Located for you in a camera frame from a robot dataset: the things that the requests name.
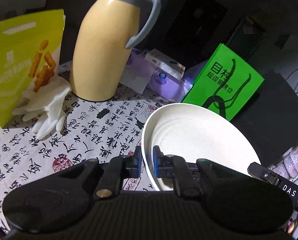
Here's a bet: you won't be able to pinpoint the cream plate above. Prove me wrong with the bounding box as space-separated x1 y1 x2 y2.
141 103 260 191

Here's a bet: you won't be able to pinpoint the person right hand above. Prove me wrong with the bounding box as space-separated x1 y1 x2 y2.
286 219 296 235

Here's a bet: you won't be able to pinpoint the purple ceramic vase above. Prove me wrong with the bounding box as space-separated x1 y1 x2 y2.
268 146 298 179

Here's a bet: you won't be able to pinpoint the black paper bag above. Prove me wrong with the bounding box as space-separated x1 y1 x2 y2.
231 70 298 167

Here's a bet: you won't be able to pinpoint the purple tissue pack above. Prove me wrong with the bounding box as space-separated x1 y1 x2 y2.
120 48 193 103

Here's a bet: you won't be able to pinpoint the small white box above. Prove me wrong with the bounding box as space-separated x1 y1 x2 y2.
145 49 185 80

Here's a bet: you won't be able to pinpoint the white rubber gloves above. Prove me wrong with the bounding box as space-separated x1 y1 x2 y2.
12 76 71 140

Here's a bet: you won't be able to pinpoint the green paper bag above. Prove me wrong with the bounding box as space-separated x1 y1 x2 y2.
182 43 264 121

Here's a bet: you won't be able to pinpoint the yellow thermos jug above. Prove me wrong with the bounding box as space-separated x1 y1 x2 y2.
69 0 161 102

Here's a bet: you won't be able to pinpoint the yellow snack box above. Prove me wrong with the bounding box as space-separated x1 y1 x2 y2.
0 9 65 127

